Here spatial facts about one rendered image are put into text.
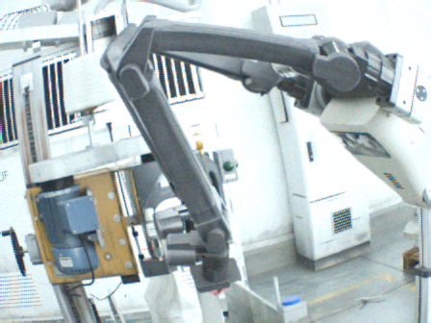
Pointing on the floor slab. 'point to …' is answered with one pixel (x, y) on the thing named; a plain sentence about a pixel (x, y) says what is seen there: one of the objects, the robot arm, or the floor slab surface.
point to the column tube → (40, 161)
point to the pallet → (411, 258)
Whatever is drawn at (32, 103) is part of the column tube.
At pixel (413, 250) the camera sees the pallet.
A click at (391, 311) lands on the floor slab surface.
